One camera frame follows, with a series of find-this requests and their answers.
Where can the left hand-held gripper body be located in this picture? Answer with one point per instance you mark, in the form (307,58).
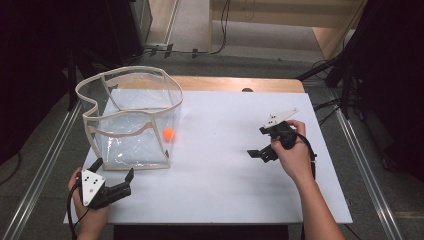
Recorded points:
(95,190)

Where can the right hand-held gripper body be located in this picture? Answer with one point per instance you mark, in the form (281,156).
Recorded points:
(283,133)

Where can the orange ball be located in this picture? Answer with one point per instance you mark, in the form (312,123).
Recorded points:
(169,134)

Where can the person's left hand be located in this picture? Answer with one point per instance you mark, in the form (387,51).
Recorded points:
(90,218)

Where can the person's right hand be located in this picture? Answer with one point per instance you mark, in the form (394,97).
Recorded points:
(296,160)

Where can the black metal stand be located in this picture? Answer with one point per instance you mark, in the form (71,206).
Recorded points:
(336,70)

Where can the black curtain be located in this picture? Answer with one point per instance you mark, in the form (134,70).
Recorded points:
(40,66)
(393,83)

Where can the metal floor rail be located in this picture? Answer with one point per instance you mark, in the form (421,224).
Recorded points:
(370,176)
(36,180)

